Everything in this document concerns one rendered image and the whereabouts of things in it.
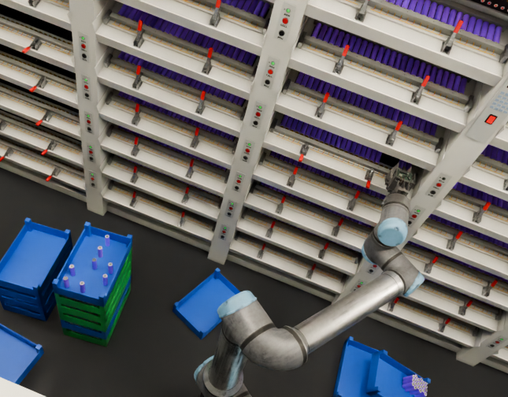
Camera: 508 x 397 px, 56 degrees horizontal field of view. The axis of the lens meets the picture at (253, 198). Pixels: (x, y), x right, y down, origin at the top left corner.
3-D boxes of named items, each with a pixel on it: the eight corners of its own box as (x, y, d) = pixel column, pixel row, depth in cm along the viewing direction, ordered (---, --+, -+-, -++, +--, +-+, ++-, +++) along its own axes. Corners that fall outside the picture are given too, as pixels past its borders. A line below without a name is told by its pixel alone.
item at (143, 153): (224, 198, 218) (225, 185, 206) (101, 149, 221) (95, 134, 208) (239, 161, 226) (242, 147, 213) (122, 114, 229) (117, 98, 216)
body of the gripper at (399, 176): (416, 173, 170) (413, 196, 162) (405, 189, 177) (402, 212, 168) (396, 165, 171) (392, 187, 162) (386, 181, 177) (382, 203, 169)
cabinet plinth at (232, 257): (472, 359, 252) (478, 356, 248) (90, 204, 261) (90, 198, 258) (473, 332, 262) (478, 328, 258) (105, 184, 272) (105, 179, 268)
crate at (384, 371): (418, 382, 237) (431, 379, 232) (414, 423, 224) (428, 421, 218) (372, 353, 231) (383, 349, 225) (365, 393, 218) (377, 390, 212)
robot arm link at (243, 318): (213, 419, 184) (241, 346, 126) (190, 380, 192) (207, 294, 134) (245, 398, 191) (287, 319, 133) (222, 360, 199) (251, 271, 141)
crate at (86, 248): (104, 307, 186) (103, 298, 180) (53, 292, 185) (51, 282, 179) (132, 245, 205) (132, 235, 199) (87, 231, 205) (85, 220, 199)
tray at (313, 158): (406, 204, 186) (417, 194, 177) (261, 146, 189) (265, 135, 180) (418, 161, 194) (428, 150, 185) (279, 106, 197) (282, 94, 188)
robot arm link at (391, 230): (371, 241, 159) (383, 223, 151) (376, 215, 167) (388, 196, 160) (398, 252, 158) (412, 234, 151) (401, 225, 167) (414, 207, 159)
